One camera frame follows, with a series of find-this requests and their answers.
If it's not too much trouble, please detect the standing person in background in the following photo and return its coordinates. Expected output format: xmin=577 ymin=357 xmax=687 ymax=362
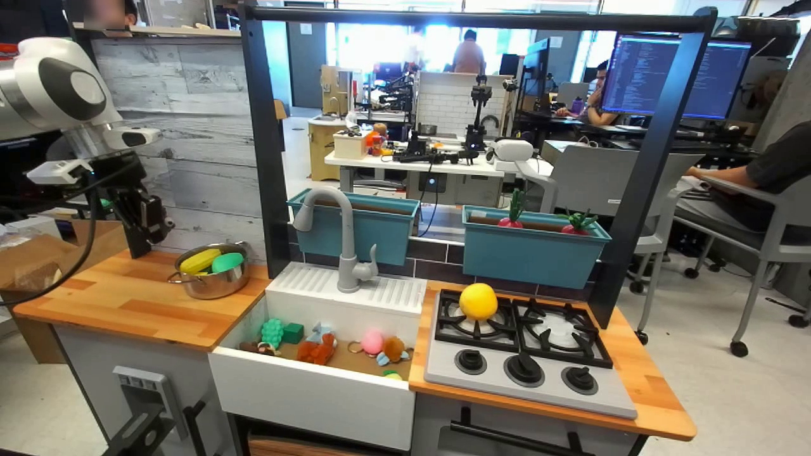
xmin=449 ymin=28 xmax=492 ymax=78

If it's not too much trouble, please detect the black metal frame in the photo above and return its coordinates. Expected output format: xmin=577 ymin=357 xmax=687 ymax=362
xmin=235 ymin=2 xmax=722 ymax=333

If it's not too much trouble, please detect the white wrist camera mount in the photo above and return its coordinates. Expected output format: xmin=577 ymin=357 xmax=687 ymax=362
xmin=23 ymin=157 xmax=97 ymax=190

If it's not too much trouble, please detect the red green toy plant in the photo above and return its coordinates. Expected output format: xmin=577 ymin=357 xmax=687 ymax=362
xmin=559 ymin=207 xmax=599 ymax=239

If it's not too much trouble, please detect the grey office chair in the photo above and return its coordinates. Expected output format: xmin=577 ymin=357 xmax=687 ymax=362
xmin=670 ymin=40 xmax=811 ymax=361

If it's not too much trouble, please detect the white background table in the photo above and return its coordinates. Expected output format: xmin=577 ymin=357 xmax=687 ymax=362
xmin=321 ymin=140 xmax=557 ymax=207

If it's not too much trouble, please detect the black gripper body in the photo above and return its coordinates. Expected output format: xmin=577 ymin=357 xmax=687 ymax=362
xmin=97 ymin=150 xmax=173 ymax=237

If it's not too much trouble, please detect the black stove knob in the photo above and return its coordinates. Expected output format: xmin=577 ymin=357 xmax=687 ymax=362
xmin=559 ymin=362 xmax=603 ymax=397
xmin=454 ymin=347 xmax=490 ymax=377
xmin=504 ymin=353 xmax=548 ymax=389

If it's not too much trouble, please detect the grey stove top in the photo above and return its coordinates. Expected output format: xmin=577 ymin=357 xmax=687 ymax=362
xmin=424 ymin=290 xmax=638 ymax=423

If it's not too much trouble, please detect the white rounded device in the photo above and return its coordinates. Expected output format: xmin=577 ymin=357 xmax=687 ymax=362
xmin=490 ymin=135 xmax=538 ymax=166

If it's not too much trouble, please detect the person with glasses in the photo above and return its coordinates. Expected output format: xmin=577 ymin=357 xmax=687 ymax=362
xmin=88 ymin=0 xmax=139 ymax=28

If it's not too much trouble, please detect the grey stool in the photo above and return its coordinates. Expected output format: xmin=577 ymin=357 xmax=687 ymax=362
xmin=632 ymin=231 xmax=680 ymax=347

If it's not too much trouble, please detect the small white teal toy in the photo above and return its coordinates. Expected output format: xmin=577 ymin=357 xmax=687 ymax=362
xmin=373 ymin=353 xmax=406 ymax=380

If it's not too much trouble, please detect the yellow ball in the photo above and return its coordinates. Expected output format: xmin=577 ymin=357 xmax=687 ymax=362
xmin=457 ymin=281 xmax=501 ymax=324

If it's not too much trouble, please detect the wooden lower shelf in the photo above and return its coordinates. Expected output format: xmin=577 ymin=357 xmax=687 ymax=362
xmin=245 ymin=433 xmax=342 ymax=456

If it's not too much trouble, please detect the white farmhouse sink basin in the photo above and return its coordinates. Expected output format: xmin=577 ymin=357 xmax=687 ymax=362
xmin=208 ymin=258 xmax=431 ymax=453

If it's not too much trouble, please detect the grey faucet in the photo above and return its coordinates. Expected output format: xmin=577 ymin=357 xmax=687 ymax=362
xmin=291 ymin=185 xmax=382 ymax=296

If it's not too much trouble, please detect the dark side monitor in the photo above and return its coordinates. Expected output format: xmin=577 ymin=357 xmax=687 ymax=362
xmin=518 ymin=35 xmax=557 ymax=106

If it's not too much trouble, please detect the pink round toy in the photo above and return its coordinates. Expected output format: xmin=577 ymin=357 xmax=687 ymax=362
xmin=357 ymin=330 xmax=388 ymax=357

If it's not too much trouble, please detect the black oven door handle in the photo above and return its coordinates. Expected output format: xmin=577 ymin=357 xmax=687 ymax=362
xmin=443 ymin=405 xmax=596 ymax=456

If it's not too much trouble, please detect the black bar door handle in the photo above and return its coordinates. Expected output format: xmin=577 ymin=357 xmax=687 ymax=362
xmin=177 ymin=397 xmax=211 ymax=456

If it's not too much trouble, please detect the yellow toy vegetable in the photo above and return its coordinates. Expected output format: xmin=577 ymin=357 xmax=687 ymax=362
xmin=177 ymin=247 xmax=225 ymax=280

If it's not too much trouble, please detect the light green toy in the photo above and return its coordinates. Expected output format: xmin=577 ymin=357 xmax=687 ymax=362
xmin=257 ymin=314 xmax=290 ymax=357

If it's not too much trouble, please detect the toy kitchen with wooden counter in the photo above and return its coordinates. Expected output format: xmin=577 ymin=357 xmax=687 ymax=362
xmin=11 ymin=247 xmax=700 ymax=456

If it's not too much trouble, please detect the green toy cactus plant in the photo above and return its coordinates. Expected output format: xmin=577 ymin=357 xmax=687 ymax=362
xmin=496 ymin=187 xmax=533 ymax=234

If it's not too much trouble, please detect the black cable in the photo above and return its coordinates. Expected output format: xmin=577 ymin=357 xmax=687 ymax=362
xmin=0 ymin=162 xmax=117 ymax=311

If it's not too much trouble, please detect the seated person in dark shirt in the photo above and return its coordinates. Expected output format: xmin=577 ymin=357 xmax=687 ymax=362
xmin=687 ymin=119 xmax=811 ymax=197

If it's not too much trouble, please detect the wooden wall shelf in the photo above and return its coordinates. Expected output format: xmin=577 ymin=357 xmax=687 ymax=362
xmin=69 ymin=21 xmax=243 ymax=44

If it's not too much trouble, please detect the teal planter box with plants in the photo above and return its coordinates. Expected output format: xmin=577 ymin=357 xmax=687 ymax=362
xmin=458 ymin=205 xmax=613 ymax=295

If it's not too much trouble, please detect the black burner grate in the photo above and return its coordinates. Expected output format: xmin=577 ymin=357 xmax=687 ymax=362
xmin=433 ymin=290 xmax=618 ymax=371

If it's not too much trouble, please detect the yellow wooden cabinet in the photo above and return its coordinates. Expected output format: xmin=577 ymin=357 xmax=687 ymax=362
xmin=305 ymin=64 xmax=349 ymax=185

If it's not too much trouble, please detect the silver metal pot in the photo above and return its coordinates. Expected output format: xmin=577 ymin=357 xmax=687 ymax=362
xmin=168 ymin=240 xmax=257 ymax=304

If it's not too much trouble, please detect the computer monitor with code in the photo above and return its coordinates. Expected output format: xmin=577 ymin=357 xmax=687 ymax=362
xmin=599 ymin=30 xmax=682 ymax=119
xmin=682 ymin=38 xmax=756 ymax=125

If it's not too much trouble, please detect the white bucket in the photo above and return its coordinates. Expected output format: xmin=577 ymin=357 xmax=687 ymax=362
xmin=330 ymin=129 xmax=367 ymax=166

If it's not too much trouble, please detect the grey box door handle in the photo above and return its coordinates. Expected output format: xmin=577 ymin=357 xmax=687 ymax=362
xmin=101 ymin=362 xmax=186 ymax=456

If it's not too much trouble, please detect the black camera tripod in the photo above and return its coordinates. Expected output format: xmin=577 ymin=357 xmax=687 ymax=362
xmin=467 ymin=72 xmax=499 ymax=159

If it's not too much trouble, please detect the person behind monitors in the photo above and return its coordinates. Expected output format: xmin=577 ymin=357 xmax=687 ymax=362
xmin=549 ymin=59 xmax=620 ymax=131

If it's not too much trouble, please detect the brown orange plush toy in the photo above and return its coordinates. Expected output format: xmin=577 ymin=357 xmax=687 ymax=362
xmin=381 ymin=334 xmax=412 ymax=368

